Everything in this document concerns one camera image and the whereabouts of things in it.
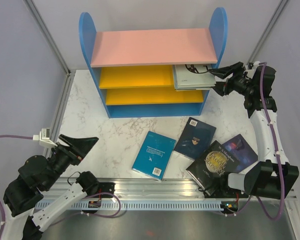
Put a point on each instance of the dark purple blue book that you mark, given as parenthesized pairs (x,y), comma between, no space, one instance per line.
(240,148)

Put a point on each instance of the black Moon and Sixpence book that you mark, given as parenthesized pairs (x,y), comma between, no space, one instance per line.
(211,166)

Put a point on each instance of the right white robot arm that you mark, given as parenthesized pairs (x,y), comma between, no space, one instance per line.
(273,176)

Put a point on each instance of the pale grey Gatsby book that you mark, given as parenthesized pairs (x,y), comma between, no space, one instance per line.
(192,75)

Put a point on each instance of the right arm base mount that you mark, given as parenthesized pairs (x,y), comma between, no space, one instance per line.
(230,198)

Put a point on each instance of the navy blue book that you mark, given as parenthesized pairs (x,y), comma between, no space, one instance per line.
(195,138)

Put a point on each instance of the aluminium rail frame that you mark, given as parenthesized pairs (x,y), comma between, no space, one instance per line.
(150,189)

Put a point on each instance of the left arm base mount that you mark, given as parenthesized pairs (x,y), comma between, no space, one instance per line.
(104,187)

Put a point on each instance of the light blue book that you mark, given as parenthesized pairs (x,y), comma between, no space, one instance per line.
(198,89)

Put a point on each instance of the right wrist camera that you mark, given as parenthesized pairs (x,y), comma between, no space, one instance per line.
(250,69)

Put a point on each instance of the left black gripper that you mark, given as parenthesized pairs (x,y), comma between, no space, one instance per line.
(79,148)

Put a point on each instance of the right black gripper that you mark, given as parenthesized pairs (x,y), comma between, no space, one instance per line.
(224,88)

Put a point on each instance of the blue pink yellow bookshelf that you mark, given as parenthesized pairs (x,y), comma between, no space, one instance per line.
(133,70)

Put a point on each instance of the bright blue book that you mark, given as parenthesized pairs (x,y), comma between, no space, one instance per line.
(154,155)

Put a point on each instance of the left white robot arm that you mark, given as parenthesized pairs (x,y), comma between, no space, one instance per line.
(39,174)

